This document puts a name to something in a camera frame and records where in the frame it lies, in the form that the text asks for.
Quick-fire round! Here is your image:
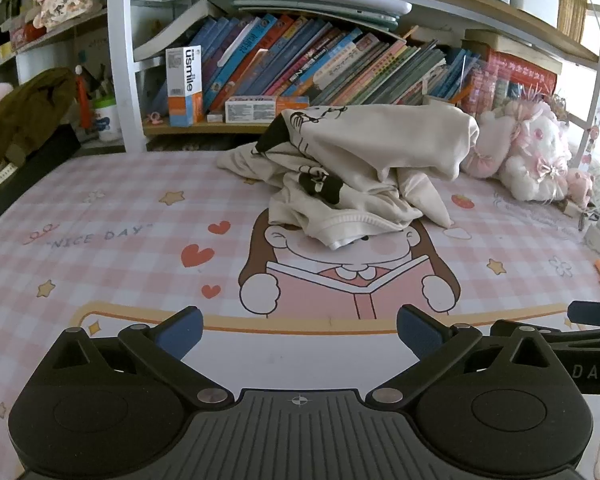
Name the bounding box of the olive green bag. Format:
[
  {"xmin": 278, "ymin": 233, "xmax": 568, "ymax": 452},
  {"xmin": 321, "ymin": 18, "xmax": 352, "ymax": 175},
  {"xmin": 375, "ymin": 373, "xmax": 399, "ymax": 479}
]
[{"xmin": 0, "ymin": 67, "xmax": 78, "ymax": 171}]

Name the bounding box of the flat orange white box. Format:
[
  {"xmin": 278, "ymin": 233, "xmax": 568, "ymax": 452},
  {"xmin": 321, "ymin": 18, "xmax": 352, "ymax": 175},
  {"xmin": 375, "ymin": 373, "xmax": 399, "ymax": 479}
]
[{"xmin": 224, "ymin": 95, "xmax": 311, "ymax": 124}]

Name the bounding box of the white wooden bookshelf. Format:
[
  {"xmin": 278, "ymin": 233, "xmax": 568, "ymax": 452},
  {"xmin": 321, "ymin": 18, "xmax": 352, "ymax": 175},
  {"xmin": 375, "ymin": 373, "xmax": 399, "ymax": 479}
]
[{"xmin": 0, "ymin": 0, "xmax": 600, "ymax": 153}]

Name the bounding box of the row of colourful books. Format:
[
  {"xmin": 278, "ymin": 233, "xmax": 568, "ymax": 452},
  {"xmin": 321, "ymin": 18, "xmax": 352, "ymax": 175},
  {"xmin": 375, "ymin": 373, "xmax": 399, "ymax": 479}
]
[{"xmin": 145, "ymin": 12, "xmax": 481, "ymax": 111}]

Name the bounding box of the cream cartoon print t-shirt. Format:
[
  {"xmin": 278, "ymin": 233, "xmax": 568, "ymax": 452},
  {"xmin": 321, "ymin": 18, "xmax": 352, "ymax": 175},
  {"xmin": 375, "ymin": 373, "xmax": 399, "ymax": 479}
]
[{"xmin": 216, "ymin": 104, "xmax": 481, "ymax": 196}]

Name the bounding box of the pink white plush toy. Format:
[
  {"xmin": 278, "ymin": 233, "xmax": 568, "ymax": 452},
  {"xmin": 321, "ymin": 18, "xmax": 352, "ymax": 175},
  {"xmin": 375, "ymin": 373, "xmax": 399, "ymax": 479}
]
[{"xmin": 461, "ymin": 99, "xmax": 595, "ymax": 208}]

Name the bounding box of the beige thick book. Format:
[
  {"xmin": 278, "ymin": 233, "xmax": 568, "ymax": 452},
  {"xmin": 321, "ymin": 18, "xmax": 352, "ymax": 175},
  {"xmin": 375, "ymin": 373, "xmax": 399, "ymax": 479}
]
[{"xmin": 462, "ymin": 29, "xmax": 563, "ymax": 75}]

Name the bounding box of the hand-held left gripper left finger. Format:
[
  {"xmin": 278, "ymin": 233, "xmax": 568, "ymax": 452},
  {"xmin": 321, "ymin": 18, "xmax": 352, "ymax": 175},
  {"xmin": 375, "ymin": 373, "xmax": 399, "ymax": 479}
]
[{"xmin": 45, "ymin": 306, "xmax": 233, "ymax": 408}]

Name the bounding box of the tall orange white box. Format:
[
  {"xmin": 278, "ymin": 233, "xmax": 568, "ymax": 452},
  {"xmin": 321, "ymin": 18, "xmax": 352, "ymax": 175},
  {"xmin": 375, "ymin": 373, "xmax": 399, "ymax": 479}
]
[{"xmin": 165, "ymin": 46, "xmax": 204, "ymax": 128}]

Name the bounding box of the red box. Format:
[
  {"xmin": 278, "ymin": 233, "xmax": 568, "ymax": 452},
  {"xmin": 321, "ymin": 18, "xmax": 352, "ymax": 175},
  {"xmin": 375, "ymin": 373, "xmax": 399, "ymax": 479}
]
[{"xmin": 472, "ymin": 47, "xmax": 561, "ymax": 111}]

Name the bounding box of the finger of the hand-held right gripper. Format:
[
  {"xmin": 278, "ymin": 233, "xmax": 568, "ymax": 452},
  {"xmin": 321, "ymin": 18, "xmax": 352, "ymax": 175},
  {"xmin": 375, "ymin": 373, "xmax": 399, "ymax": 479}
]
[
  {"xmin": 490, "ymin": 318, "xmax": 600, "ymax": 361},
  {"xmin": 566, "ymin": 300, "xmax": 600, "ymax": 329}
]

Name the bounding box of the rolled bamboo mat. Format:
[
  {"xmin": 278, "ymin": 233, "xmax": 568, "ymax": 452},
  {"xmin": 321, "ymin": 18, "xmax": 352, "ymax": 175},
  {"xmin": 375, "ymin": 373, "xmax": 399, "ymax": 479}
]
[{"xmin": 557, "ymin": 0, "xmax": 592, "ymax": 43}]

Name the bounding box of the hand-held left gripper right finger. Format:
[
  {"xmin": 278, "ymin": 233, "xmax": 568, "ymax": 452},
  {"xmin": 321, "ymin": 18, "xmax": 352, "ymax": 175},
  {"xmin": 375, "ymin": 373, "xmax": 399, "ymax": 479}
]
[{"xmin": 367, "ymin": 304, "xmax": 558, "ymax": 408}]

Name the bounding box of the white cup green lid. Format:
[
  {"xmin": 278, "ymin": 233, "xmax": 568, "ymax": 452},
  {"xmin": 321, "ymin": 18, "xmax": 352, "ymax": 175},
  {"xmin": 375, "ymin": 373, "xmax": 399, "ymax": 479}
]
[{"xmin": 91, "ymin": 99, "xmax": 125, "ymax": 142}]

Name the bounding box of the black furniture piece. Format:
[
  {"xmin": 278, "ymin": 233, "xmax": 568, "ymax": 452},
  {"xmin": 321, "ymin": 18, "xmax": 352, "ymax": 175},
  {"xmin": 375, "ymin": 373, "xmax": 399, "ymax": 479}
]
[{"xmin": 0, "ymin": 125, "xmax": 83, "ymax": 231}]

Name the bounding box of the pink checked cartoon mat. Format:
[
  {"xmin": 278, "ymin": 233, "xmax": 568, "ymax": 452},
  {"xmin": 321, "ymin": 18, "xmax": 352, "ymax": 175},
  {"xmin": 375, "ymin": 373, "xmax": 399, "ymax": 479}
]
[{"xmin": 0, "ymin": 152, "xmax": 600, "ymax": 480}]

